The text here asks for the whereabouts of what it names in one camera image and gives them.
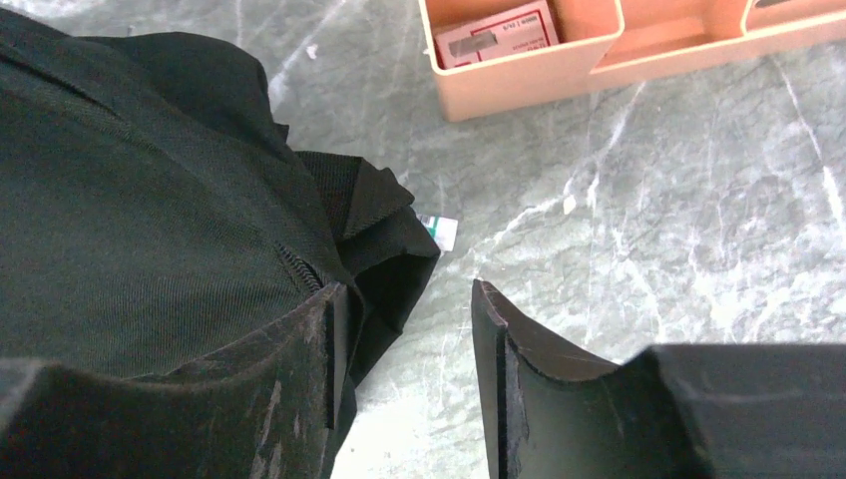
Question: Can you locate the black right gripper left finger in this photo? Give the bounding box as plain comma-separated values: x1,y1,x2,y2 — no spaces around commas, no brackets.
1,283,349,478

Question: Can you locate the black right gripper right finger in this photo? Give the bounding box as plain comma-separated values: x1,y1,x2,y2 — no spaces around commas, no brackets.
471,280,845,478

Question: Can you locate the black student backpack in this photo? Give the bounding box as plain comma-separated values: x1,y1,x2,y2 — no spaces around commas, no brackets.
1,10,440,478

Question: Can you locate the green white glue stick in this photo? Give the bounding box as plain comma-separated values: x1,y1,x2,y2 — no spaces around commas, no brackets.
417,214,459,252

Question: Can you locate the orange plastic desk organizer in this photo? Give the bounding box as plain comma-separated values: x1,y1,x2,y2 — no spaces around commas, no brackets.
419,1,845,122

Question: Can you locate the white red staples box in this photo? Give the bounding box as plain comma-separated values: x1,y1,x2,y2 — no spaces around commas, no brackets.
434,1,560,69

